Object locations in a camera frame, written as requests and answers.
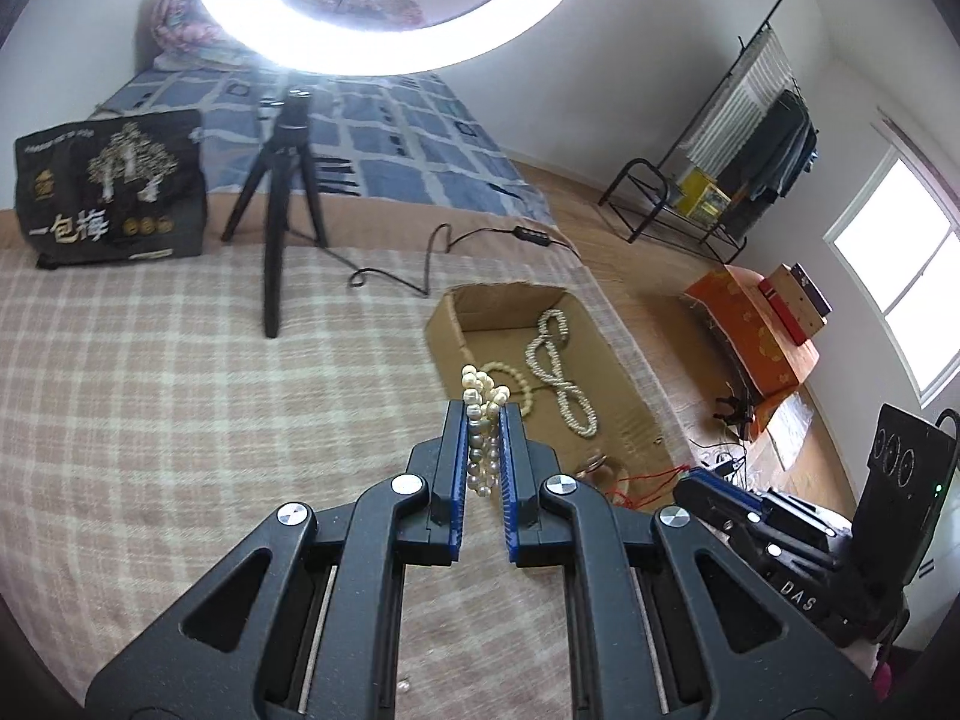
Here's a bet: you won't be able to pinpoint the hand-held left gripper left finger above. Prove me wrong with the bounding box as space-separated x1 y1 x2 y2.
86 399 470 720

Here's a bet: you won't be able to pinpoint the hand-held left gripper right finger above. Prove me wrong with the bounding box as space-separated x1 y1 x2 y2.
499 403 880 720

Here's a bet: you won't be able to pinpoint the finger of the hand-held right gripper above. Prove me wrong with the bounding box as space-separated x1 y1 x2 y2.
756 490 852 572
672 467 773 542

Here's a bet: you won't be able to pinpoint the small pearl necklace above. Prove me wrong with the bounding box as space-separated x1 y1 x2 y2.
459 364 513 500

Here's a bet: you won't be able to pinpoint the red string charm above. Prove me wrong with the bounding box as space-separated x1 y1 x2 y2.
605 464 692 513

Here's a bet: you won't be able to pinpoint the pale green bead bracelet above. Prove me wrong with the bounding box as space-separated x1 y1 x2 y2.
480 361 538 419

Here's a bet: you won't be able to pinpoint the brown leather watch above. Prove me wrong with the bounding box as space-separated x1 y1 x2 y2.
575 455 628 483

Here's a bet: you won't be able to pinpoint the long pearl necklace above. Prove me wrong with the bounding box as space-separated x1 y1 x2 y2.
524 308 599 438

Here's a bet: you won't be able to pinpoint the cardboard box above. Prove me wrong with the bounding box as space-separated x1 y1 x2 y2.
424 283 695 515

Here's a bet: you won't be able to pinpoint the small black floor tripod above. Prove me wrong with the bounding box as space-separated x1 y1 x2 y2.
712 390 759 440

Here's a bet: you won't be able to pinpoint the orange cloth covered table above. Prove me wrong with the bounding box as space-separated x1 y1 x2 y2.
682 263 823 400

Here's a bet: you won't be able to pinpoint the tan wooden box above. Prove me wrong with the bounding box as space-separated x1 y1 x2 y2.
757 263 830 344

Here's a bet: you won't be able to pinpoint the dark flat box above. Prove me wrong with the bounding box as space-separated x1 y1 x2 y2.
783 262 834 317

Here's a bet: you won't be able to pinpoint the window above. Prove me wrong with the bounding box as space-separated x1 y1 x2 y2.
822 141 960 411

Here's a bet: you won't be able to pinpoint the yellow box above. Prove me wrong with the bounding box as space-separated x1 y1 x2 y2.
674 168 733 224

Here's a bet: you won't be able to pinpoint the black clothes rack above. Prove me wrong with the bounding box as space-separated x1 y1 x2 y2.
597 0 819 266

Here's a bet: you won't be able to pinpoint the plaid blanket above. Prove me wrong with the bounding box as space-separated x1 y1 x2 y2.
0 190 751 720

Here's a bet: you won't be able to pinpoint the dark hanging clothes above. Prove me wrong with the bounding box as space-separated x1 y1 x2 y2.
738 89 819 220

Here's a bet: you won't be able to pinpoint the blue patterned bed sheet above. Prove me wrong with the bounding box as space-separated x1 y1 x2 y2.
85 66 560 230

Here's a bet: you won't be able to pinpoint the striped towel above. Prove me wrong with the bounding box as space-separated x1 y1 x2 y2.
685 29 797 175

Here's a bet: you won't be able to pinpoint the black printed bag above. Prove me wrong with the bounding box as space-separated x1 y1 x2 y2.
13 109 210 272

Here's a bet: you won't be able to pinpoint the black power cable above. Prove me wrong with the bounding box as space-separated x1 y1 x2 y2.
346 223 580 299

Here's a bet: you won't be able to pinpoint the white ring light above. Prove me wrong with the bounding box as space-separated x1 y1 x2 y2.
183 0 601 78

